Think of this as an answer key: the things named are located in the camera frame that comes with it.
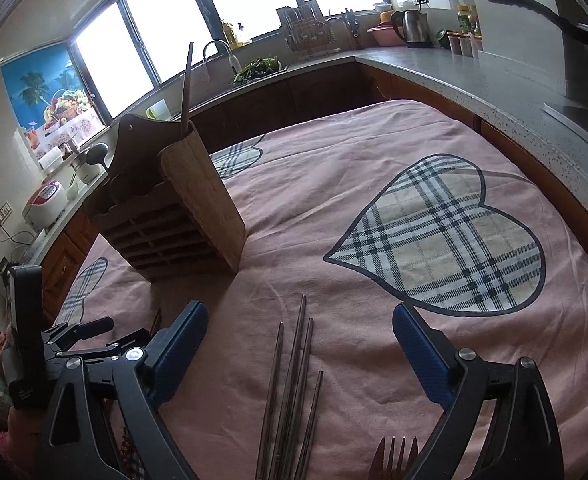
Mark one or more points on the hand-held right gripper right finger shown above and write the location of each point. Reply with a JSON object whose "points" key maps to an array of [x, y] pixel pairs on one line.
{"points": [[419, 355]]}

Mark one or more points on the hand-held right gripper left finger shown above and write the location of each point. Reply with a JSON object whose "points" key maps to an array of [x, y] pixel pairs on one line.
{"points": [[183, 340]]}

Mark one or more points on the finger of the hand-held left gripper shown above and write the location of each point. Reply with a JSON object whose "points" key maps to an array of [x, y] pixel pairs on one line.
{"points": [[116, 346], [81, 330]]}

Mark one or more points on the metal fork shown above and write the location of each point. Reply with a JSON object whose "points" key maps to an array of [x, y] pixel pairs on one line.
{"points": [[394, 465]]}

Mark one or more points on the wooden utensil holder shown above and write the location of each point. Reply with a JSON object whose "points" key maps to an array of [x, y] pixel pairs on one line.
{"points": [[173, 220]]}

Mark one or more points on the white red rice cooker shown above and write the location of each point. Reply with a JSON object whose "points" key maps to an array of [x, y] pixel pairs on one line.
{"points": [[46, 205]]}

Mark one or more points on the small white electric pot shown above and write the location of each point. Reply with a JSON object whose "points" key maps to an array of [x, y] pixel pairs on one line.
{"points": [[86, 170]]}

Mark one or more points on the paper towel roll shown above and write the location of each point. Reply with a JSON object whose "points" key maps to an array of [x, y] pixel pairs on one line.
{"points": [[51, 159]]}

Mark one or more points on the pink plaid heart tablecloth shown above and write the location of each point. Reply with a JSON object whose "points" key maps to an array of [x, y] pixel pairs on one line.
{"points": [[324, 220]]}

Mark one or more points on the black ladle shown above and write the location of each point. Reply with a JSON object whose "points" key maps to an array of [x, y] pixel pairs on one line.
{"points": [[97, 155]]}

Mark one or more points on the printed fruit roller blind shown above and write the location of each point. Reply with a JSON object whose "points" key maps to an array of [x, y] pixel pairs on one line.
{"points": [[43, 95]]}

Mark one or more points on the pink dish towel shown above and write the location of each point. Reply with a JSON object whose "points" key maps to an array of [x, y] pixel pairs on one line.
{"points": [[198, 72]]}

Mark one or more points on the green vegetables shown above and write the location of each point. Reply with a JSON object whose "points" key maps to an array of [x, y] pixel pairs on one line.
{"points": [[256, 69]]}

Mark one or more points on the chrome kitchen faucet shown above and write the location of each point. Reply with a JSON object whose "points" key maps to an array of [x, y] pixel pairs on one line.
{"points": [[218, 45]]}

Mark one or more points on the kitchen window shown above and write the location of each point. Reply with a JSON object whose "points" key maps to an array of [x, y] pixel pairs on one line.
{"points": [[138, 35]]}

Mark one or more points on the cooking oil bottles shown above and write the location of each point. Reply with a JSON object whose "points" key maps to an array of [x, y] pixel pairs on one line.
{"points": [[233, 34]]}

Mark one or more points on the spice jar set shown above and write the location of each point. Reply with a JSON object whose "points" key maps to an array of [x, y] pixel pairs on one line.
{"points": [[464, 45]]}

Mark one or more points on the dark mug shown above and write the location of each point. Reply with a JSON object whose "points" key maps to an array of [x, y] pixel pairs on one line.
{"points": [[442, 38]]}

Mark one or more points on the pink plastic basin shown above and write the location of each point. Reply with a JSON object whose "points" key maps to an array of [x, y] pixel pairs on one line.
{"points": [[381, 35]]}

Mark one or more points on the steel electric kettle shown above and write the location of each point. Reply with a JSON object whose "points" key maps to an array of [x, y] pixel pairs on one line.
{"points": [[414, 27]]}

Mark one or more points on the metal dish rack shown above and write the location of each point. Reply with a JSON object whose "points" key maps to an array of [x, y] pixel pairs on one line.
{"points": [[306, 30]]}

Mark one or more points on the knife block with scissors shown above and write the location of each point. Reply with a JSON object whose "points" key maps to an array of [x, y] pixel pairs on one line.
{"points": [[352, 27]]}

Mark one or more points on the stacked bowls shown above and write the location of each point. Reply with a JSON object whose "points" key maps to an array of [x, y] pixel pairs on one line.
{"points": [[384, 12]]}

